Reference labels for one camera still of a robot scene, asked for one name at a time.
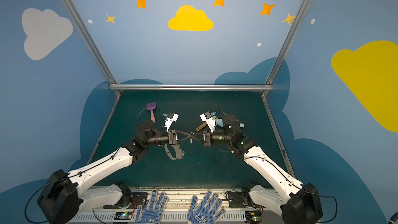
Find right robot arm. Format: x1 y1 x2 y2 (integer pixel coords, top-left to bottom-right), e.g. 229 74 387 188
200 112 323 224

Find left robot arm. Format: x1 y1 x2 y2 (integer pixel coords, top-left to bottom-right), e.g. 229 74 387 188
37 120 180 224

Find purple pink toy spatula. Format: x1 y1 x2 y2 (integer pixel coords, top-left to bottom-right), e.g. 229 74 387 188
146 102 157 123

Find right blue dotted work glove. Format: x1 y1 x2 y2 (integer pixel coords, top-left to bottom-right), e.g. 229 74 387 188
188 190 226 224

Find blue dotted work glove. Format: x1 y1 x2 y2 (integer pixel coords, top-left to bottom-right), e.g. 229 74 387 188
135 189 169 224
188 190 226 224

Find left blue dotted work glove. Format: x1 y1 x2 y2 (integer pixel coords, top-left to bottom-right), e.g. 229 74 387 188
135 189 169 224

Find right controller board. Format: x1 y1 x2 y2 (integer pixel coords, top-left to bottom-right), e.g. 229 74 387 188
245 211 263 224

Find controller board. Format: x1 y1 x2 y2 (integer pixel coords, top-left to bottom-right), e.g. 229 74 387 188
114 212 134 221
245 211 263 224

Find left controller board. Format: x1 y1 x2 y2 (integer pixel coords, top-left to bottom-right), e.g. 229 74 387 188
114 212 134 221

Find green toy shovel wooden handle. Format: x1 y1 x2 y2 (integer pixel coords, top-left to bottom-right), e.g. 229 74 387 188
195 122 207 132

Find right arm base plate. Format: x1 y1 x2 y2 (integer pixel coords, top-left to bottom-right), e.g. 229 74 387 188
224 190 260 208

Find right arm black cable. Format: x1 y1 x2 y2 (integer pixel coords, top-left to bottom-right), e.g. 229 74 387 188
242 155 338 224

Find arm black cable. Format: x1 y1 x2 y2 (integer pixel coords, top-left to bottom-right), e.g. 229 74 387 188
242 155 338 224
24 178 67 224

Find aluminium frame rear bar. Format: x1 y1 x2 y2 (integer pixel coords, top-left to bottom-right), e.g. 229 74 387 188
109 84 273 91

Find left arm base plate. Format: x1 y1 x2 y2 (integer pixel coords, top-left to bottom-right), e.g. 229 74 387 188
103 192 148 209

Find aluminium frame right post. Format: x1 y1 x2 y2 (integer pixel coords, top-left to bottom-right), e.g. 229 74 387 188
261 0 313 100

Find aluminium frame post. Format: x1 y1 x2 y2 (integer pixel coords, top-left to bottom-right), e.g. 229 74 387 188
261 0 313 100
61 0 117 86

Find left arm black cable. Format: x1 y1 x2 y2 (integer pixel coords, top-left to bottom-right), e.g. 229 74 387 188
24 178 67 224

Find aluminium frame left post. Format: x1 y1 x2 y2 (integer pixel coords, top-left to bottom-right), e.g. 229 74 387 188
61 0 117 86

